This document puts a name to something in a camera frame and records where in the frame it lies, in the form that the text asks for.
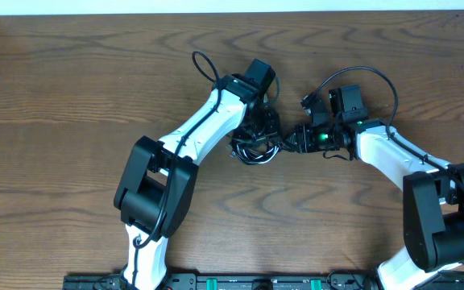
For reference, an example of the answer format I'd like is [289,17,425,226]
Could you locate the black braided cable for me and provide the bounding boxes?
[226,136,297,166]

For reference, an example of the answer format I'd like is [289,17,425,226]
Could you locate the black and white cable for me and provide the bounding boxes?
[234,143,281,165]

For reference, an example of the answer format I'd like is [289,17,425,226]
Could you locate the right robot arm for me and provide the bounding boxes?
[285,85,464,289]

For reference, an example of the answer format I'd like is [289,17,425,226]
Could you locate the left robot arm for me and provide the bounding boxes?
[114,60,280,289]

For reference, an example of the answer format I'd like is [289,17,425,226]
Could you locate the right camera cable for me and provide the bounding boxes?
[308,65,464,277]

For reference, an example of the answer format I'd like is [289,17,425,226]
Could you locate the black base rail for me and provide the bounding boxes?
[61,272,464,290]

